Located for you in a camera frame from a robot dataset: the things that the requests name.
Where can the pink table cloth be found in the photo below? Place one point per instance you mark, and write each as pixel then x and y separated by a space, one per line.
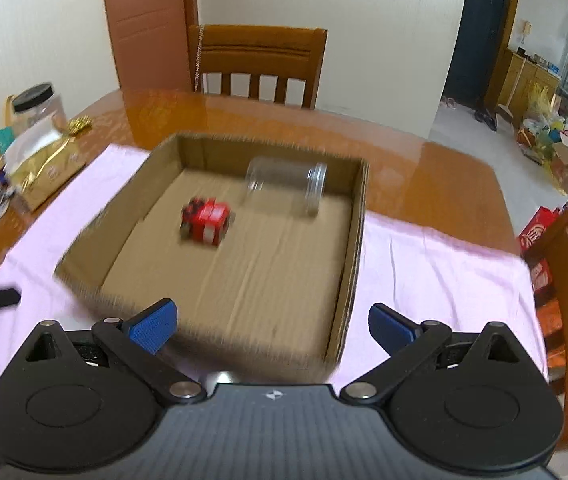
pixel 438 270

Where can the black-lidded plastic jar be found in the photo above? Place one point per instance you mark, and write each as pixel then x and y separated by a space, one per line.
pixel 39 107

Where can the dark shoes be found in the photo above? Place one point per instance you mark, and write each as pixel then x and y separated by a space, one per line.
pixel 486 120

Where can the dark doorway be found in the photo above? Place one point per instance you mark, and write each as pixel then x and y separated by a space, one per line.
pixel 481 30

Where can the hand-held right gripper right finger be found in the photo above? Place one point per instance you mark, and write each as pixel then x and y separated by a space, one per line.
pixel 388 327

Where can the red toy car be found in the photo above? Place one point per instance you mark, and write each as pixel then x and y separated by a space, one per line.
pixel 206 220

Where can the clear empty plastic jar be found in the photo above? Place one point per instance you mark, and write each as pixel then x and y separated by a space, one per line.
pixel 284 185

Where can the pile of plastic bags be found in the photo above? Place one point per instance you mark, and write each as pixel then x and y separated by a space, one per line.
pixel 548 135

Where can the cardboard box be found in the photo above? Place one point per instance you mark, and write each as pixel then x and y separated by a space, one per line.
pixel 264 280

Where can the red gift box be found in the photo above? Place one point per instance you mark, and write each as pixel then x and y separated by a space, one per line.
pixel 538 232

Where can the wooden side cabinet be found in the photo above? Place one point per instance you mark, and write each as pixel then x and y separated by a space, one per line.
pixel 526 85

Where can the gold tissue box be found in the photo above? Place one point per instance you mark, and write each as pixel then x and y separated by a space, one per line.
pixel 49 160

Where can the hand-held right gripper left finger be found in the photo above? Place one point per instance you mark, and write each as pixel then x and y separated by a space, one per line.
pixel 156 327

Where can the wooden dining chair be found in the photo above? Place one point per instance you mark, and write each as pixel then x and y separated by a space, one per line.
pixel 259 55

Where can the gold ribbon ornament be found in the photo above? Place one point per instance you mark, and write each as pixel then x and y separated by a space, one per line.
pixel 78 125

